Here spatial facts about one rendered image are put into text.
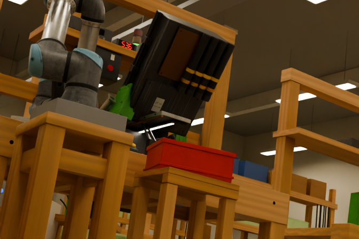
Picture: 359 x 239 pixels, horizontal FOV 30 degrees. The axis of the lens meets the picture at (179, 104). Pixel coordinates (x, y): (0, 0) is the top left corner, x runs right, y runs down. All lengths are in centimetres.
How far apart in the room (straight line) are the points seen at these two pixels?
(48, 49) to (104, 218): 63
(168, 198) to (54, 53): 67
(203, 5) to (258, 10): 325
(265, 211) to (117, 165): 112
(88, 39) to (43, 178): 79
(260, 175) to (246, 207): 573
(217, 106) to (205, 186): 133
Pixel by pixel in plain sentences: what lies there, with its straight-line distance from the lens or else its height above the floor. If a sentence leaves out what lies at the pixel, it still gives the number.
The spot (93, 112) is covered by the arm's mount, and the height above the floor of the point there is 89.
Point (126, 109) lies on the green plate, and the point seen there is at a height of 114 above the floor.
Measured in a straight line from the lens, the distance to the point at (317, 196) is 963.
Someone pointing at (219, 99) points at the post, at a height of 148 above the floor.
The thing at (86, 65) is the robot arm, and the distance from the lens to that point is 241.
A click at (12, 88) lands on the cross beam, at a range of 340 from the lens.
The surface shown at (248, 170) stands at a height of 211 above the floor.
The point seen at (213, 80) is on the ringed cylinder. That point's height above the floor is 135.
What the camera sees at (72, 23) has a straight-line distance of 343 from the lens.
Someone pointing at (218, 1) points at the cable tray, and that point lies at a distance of 668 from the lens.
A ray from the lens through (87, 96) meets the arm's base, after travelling 237.
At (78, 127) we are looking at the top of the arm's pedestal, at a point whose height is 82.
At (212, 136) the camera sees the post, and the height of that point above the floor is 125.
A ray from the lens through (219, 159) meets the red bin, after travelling 267.
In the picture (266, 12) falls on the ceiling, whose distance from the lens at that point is 1001.
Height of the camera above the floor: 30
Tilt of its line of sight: 17 degrees up
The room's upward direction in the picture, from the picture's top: 8 degrees clockwise
